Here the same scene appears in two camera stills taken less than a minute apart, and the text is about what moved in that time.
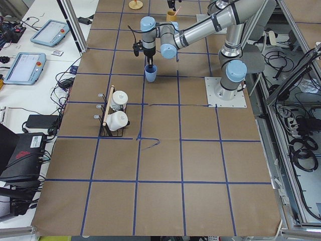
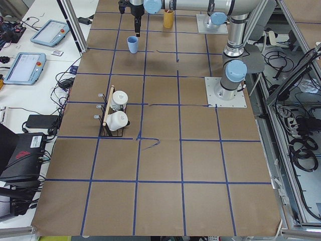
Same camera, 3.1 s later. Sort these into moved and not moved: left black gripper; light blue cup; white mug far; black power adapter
Moved: light blue cup; left black gripper
Not moved: white mug far; black power adapter
